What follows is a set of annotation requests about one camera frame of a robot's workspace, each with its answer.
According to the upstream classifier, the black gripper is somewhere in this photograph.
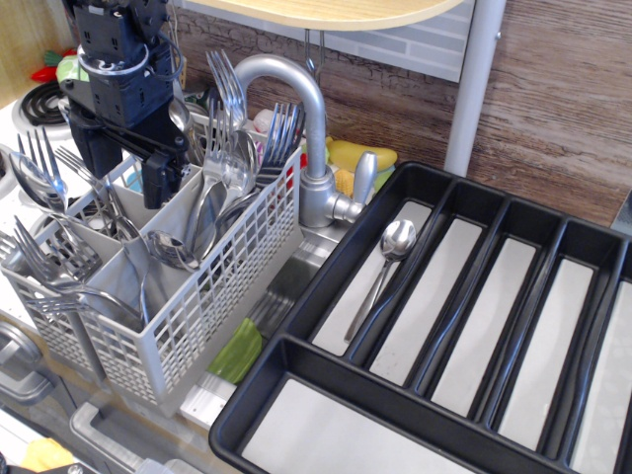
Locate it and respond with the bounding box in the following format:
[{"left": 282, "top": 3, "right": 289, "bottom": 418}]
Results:
[{"left": 60, "top": 42, "right": 189, "bottom": 209}]

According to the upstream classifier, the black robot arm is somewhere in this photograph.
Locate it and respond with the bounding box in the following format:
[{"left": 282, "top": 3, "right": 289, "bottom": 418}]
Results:
[{"left": 60, "top": 1, "right": 189, "bottom": 209}]

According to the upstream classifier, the silver spoon back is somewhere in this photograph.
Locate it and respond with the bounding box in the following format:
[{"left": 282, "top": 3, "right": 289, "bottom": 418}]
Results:
[{"left": 169, "top": 98, "right": 203, "bottom": 167}]

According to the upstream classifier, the silver spoon left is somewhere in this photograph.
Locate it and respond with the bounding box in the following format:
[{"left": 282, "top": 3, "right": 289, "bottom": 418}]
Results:
[{"left": 10, "top": 151, "right": 90, "bottom": 228}]

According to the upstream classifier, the silver spoon low front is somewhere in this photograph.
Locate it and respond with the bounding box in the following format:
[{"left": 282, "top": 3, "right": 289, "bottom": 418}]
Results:
[{"left": 146, "top": 230, "right": 199, "bottom": 273}]

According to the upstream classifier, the large silver spoon centre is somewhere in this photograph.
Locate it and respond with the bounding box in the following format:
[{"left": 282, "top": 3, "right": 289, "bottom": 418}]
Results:
[{"left": 194, "top": 129, "right": 258, "bottom": 260}]

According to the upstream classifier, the grey plastic cutlery basket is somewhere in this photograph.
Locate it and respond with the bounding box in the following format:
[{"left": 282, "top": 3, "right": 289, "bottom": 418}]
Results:
[{"left": 0, "top": 111, "right": 305, "bottom": 419}]

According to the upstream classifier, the silver spoon in tray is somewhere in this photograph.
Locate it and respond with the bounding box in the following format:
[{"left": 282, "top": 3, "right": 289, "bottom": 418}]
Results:
[{"left": 344, "top": 219, "right": 417, "bottom": 343}]

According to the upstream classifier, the black cutlery tray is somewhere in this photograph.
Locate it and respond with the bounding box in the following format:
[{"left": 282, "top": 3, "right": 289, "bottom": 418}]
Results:
[{"left": 208, "top": 163, "right": 631, "bottom": 473}]

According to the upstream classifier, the silver fork left back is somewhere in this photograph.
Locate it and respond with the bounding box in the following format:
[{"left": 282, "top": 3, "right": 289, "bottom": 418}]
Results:
[{"left": 18, "top": 128, "right": 67, "bottom": 191}]

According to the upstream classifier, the silver fork centre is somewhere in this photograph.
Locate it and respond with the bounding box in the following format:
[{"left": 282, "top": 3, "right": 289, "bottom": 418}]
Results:
[{"left": 187, "top": 100, "right": 232, "bottom": 251}]

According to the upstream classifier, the black stove coil burner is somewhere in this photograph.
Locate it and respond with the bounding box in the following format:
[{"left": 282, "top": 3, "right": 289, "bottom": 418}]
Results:
[{"left": 20, "top": 81, "right": 65, "bottom": 126}]

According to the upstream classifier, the green toy cabbage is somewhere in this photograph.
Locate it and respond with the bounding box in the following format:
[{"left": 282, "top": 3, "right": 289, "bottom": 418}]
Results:
[{"left": 55, "top": 54, "right": 90, "bottom": 84}]

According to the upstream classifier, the red toy pepper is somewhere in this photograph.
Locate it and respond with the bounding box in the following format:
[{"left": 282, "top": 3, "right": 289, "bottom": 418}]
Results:
[{"left": 30, "top": 48, "right": 77, "bottom": 83}]

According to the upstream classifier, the tall silver fork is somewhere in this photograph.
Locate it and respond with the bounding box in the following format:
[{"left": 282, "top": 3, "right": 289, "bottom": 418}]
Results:
[{"left": 205, "top": 50, "right": 248, "bottom": 129}]

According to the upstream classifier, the silver fork front left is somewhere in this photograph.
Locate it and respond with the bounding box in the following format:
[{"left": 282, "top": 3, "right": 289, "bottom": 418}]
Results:
[{"left": 14, "top": 216, "right": 147, "bottom": 332}]

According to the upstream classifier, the silver fork right back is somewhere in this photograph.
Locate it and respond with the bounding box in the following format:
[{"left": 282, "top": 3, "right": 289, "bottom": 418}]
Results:
[{"left": 255, "top": 103, "right": 305, "bottom": 190}]

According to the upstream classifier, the silver toy faucet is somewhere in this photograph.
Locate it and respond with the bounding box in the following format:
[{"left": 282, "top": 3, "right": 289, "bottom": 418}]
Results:
[{"left": 235, "top": 54, "right": 377, "bottom": 228}]

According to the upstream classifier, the light wooden shelf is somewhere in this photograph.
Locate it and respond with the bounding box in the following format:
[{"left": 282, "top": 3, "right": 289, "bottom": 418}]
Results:
[{"left": 198, "top": 0, "right": 460, "bottom": 32}]

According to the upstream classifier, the green toy vegetable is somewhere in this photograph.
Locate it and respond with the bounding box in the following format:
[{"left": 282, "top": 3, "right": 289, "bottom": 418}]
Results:
[{"left": 207, "top": 318, "right": 263, "bottom": 385}]

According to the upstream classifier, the yellow toy object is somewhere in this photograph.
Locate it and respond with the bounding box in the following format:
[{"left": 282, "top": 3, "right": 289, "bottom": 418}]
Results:
[{"left": 20, "top": 438, "right": 75, "bottom": 473}]

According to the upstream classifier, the grey drawer handle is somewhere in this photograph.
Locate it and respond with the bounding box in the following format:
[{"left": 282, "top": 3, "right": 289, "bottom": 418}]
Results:
[{"left": 69, "top": 402, "right": 144, "bottom": 473}]

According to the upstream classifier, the white shelf post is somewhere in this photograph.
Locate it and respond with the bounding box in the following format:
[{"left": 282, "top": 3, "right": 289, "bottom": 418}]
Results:
[{"left": 443, "top": 0, "right": 507, "bottom": 177}]

